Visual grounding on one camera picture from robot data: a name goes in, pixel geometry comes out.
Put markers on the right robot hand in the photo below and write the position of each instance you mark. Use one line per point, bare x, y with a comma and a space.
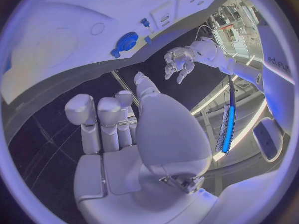
170, 134

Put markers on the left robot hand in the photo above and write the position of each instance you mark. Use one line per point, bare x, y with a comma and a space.
181, 58

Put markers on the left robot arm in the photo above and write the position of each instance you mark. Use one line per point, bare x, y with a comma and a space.
210, 54

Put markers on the white task board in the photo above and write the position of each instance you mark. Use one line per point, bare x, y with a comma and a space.
70, 41

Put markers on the blue block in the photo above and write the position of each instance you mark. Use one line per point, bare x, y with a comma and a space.
147, 40

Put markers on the blue peg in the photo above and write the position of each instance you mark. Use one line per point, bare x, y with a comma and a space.
145, 22
115, 53

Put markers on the blue gear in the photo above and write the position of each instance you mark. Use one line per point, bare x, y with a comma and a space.
126, 41

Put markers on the glowing light bar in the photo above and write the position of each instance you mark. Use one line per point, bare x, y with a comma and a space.
230, 127

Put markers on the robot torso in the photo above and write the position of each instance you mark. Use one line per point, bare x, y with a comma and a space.
278, 74

